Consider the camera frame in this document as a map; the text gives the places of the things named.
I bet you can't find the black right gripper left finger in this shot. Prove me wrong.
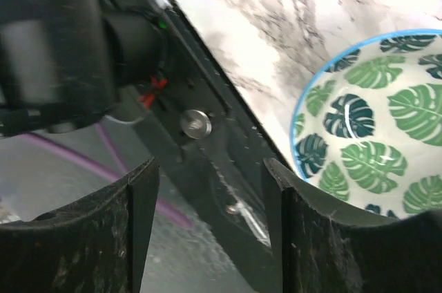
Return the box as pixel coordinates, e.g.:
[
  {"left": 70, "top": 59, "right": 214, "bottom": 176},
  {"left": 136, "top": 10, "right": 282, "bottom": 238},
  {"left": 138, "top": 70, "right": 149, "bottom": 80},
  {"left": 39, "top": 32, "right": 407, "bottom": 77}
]
[{"left": 1, "top": 159, "right": 160, "bottom": 293}]

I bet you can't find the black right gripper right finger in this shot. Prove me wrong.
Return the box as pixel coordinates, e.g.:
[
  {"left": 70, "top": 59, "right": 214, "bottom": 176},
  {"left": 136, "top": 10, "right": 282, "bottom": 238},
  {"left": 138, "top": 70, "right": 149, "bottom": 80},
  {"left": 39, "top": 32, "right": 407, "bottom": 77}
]
[{"left": 261, "top": 159, "right": 441, "bottom": 293}]

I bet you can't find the green leaf blue-rim bowl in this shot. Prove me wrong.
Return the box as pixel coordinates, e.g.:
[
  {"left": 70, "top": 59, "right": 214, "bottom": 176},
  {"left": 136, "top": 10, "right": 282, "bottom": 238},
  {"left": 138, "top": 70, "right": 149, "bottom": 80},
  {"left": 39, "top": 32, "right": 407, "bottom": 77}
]
[{"left": 289, "top": 29, "right": 441, "bottom": 219}]

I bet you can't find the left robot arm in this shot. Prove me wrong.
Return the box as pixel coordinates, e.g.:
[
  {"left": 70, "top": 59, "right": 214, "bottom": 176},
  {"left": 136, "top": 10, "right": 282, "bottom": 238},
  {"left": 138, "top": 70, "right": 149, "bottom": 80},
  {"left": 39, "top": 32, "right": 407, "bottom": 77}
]
[{"left": 1, "top": 0, "right": 169, "bottom": 138}]

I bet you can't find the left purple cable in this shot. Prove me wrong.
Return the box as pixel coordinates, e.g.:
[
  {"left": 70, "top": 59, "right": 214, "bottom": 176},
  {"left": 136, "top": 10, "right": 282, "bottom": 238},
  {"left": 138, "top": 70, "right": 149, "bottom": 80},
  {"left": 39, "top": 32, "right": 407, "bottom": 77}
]
[{"left": 23, "top": 123, "right": 193, "bottom": 230}]

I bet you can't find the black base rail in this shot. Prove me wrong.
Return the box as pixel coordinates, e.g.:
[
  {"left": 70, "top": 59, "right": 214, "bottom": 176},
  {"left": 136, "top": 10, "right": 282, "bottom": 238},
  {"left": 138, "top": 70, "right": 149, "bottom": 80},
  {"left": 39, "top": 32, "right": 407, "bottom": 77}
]
[{"left": 135, "top": 0, "right": 282, "bottom": 292}]

